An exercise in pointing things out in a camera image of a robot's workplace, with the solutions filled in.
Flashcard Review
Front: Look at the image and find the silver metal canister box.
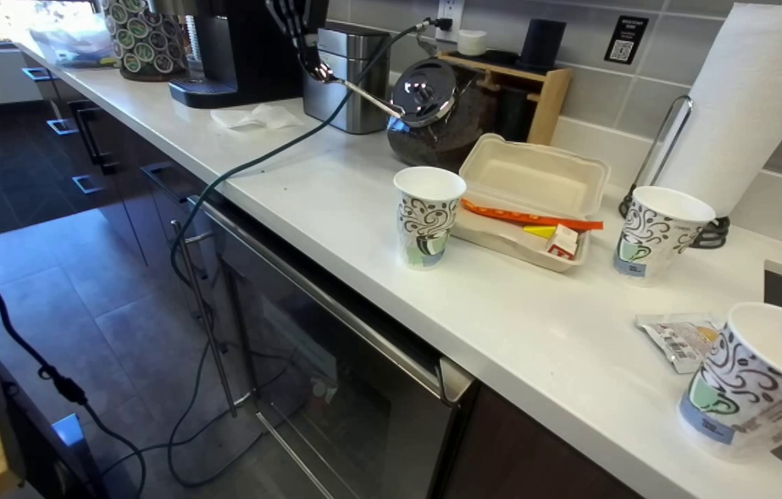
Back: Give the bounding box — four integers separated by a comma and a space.
303, 21, 392, 136

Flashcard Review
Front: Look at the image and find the black wire pod carousel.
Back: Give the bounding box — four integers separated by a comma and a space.
102, 0, 187, 81

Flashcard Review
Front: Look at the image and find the silver Keurig coffee maker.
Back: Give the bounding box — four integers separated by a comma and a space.
169, 0, 309, 107

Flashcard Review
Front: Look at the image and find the white paper towel roll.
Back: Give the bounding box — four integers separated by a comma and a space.
658, 2, 782, 217

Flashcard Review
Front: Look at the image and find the red white condiment packet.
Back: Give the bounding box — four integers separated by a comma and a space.
546, 225, 581, 260

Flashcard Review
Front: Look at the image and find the silver metal spoon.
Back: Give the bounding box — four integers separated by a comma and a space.
316, 64, 405, 120

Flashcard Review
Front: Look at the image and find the orange packet in food pack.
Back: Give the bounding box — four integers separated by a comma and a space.
460, 199, 606, 232

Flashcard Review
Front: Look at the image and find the patterned paper coffee cup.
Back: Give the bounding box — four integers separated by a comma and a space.
394, 165, 467, 267

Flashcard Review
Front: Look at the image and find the patterned paper cup middle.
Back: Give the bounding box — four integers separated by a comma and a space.
613, 185, 717, 281

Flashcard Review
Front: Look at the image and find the crumpled white napkin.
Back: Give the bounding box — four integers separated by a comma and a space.
212, 102, 301, 129

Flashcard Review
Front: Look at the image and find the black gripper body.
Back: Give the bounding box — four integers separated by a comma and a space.
265, 0, 328, 74

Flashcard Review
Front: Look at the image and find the patterned paper cup by sink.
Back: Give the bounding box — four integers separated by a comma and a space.
681, 301, 782, 455

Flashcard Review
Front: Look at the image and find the wooden rack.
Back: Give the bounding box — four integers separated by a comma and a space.
442, 53, 571, 145

